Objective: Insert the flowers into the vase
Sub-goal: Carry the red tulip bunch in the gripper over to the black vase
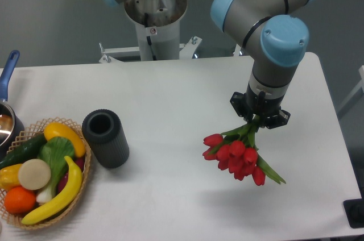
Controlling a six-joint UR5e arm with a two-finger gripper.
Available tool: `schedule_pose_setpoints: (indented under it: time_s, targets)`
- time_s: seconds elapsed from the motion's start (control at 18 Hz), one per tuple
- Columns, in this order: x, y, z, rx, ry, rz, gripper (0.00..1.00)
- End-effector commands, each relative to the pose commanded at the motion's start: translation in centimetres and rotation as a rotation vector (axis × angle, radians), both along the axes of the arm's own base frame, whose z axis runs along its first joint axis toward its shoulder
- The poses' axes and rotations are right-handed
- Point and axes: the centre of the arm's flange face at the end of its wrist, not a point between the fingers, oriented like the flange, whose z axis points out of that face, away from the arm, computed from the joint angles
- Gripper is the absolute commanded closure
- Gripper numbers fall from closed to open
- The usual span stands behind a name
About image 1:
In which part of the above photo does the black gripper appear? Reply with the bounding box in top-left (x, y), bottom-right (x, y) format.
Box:
top-left (230, 82), bottom-right (291, 129)

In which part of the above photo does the red tulip bouquet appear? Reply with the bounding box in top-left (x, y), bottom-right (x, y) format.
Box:
top-left (202, 116), bottom-right (286, 186)

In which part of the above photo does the dark grey ribbed vase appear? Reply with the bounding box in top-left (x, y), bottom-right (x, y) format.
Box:
top-left (82, 109), bottom-right (130, 169)

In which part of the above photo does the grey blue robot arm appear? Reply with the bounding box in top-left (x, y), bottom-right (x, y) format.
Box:
top-left (104, 0), bottom-right (313, 128)

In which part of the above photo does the black device at table edge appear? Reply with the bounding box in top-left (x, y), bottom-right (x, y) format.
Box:
top-left (343, 198), bottom-right (363, 228)

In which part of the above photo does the red vegetable in basket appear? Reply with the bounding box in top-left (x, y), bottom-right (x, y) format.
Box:
top-left (57, 157), bottom-right (85, 194)

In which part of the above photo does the yellow banana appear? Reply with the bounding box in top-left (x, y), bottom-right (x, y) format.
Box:
top-left (21, 156), bottom-right (82, 226)

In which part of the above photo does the green bok choy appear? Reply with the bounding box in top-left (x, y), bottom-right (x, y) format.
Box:
top-left (36, 136), bottom-right (75, 205)

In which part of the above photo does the woven wicker basket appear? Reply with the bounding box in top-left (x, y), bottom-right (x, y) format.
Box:
top-left (0, 116), bottom-right (93, 230)

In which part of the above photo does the green cucumber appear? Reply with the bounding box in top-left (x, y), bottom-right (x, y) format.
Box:
top-left (1, 134), bottom-right (47, 169)

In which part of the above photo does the round beige disc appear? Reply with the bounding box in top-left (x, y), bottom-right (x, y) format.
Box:
top-left (18, 159), bottom-right (51, 190)

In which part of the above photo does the orange fruit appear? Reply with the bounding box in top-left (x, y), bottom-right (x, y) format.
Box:
top-left (4, 186), bottom-right (36, 214)

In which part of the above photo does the yellow bell pepper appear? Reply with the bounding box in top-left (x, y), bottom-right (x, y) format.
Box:
top-left (0, 164), bottom-right (22, 191)

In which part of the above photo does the white frame at right edge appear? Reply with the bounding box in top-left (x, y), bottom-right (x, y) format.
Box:
top-left (337, 65), bottom-right (363, 119)

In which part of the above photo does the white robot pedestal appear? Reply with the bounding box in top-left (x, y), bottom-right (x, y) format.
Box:
top-left (99, 0), bottom-right (202, 63)

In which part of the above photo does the blue handled saucepan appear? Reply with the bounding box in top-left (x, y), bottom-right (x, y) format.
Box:
top-left (1, 50), bottom-right (24, 159)

